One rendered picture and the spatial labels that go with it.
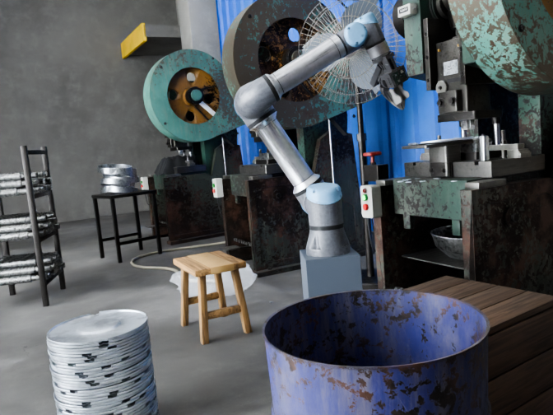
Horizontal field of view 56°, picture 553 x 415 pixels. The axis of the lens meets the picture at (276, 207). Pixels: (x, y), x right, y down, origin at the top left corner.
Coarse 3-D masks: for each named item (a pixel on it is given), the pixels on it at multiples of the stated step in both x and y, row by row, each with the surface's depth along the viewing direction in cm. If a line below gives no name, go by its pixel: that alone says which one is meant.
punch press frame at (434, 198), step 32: (416, 0) 209; (416, 32) 211; (416, 64) 213; (512, 96) 237; (544, 96) 202; (480, 128) 228; (512, 128) 238; (544, 128) 203; (416, 192) 207; (448, 192) 193
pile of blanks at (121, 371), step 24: (144, 336) 156; (72, 360) 145; (96, 360) 145; (120, 360) 148; (144, 360) 155; (72, 384) 146; (96, 384) 147; (120, 384) 148; (144, 384) 155; (72, 408) 147; (96, 408) 146; (120, 408) 149; (144, 408) 154
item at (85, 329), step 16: (80, 320) 166; (96, 320) 163; (112, 320) 161; (128, 320) 162; (144, 320) 160; (48, 336) 154; (64, 336) 152; (80, 336) 151; (96, 336) 150; (112, 336) 149
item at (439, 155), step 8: (424, 144) 201; (432, 144) 193; (440, 144) 194; (448, 144) 196; (456, 144) 198; (432, 152) 205; (440, 152) 202; (448, 152) 199; (456, 152) 201; (432, 160) 206; (440, 160) 202; (448, 160) 200; (456, 160) 202; (432, 168) 206; (440, 168) 203; (448, 168) 200; (432, 176) 207; (440, 176) 203; (448, 176) 200
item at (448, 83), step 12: (456, 36) 205; (444, 48) 205; (456, 48) 200; (444, 60) 206; (456, 60) 201; (444, 72) 207; (456, 72) 202; (444, 84) 206; (456, 84) 203; (480, 84) 202; (444, 96) 205; (456, 96) 200; (468, 96) 199; (480, 96) 202; (444, 108) 205; (456, 108) 200; (468, 108) 200; (480, 108) 202
